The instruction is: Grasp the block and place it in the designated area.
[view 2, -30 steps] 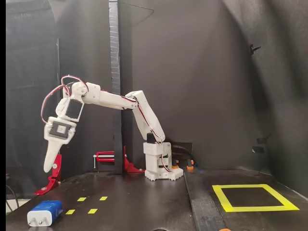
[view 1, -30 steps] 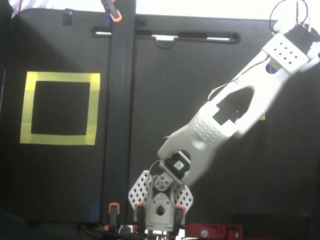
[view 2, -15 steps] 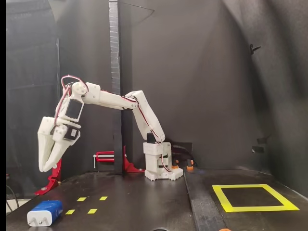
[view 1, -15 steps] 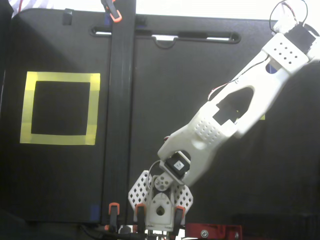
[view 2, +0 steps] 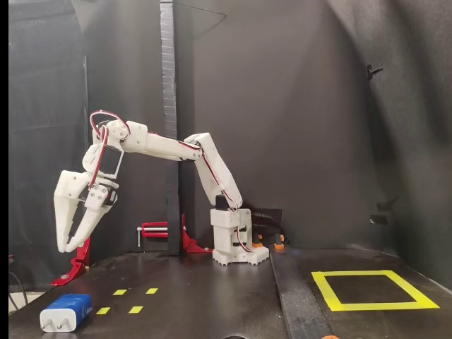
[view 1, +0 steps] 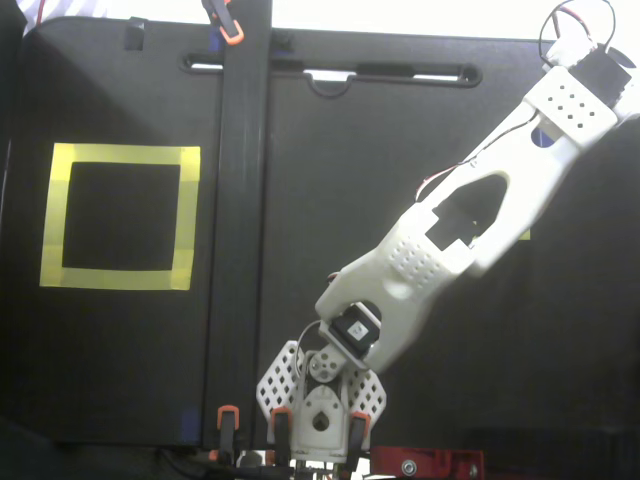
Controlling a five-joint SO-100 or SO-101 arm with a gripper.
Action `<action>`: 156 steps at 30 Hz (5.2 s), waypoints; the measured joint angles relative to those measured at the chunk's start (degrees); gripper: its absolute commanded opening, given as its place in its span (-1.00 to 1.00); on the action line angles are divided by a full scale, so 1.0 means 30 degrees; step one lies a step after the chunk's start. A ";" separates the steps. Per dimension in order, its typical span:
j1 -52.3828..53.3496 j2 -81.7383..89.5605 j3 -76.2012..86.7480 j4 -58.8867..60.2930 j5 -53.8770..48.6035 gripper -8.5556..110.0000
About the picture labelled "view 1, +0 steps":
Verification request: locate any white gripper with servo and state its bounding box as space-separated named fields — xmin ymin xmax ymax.
xmin=544 ymin=38 xmax=581 ymax=69

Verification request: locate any orange and black spring clamp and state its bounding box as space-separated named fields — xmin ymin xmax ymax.
xmin=201 ymin=0 xmax=246 ymax=47

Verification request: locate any black flat strip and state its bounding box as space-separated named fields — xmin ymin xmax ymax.
xmin=202 ymin=0 xmax=274 ymax=451

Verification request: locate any black tape piece on table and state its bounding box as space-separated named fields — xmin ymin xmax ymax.
xmin=123 ymin=17 xmax=147 ymax=52

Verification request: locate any orange and black base clamp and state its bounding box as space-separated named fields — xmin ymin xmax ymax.
xmin=214 ymin=404 xmax=242 ymax=466
xmin=269 ymin=407 xmax=294 ymax=464
xmin=347 ymin=412 xmax=372 ymax=469

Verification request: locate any yellow tape square outline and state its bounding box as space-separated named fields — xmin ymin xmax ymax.
xmin=38 ymin=142 xmax=202 ymax=292

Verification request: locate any white striped cloth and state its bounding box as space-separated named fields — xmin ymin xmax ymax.
xmin=19 ymin=0 xmax=109 ymax=36

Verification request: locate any red white black servo cable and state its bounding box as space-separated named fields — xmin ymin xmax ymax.
xmin=538 ymin=0 xmax=616 ymax=66

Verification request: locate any red angle bracket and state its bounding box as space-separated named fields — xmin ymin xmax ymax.
xmin=370 ymin=444 xmax=486 ymax=480

